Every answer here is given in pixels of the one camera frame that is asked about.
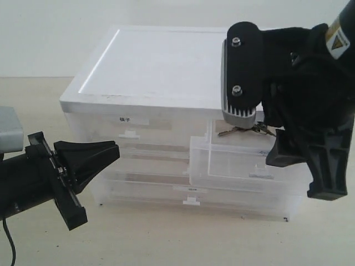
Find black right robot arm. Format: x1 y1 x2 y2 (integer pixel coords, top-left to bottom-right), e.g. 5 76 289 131
262 1 354 201

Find clear plastic storage box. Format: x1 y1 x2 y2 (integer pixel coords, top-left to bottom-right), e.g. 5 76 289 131
89 175 302 221
100 146 190 180

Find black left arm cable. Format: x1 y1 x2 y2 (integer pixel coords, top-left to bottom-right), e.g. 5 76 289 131
1 218 17 266

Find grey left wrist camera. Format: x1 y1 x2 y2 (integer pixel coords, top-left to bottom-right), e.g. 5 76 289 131
0 106 24 154

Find key bunch with blue fob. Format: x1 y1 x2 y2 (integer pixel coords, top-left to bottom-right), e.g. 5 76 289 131
217 122 276 137

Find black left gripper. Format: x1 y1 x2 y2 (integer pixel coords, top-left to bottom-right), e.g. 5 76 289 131
26 131 120 231

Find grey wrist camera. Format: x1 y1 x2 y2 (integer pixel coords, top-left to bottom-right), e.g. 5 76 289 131
0 106 24 154
221 22 264 129

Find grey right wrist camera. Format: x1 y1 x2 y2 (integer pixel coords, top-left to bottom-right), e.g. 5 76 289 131
221 22 264 129

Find white translucent drawer cabinet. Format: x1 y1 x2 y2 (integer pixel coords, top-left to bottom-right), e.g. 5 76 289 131
59 25 305 222

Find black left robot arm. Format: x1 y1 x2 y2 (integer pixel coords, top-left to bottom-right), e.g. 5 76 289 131
1 132 120 230

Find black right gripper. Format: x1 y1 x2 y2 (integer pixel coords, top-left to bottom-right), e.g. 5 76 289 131
262 24 354 200

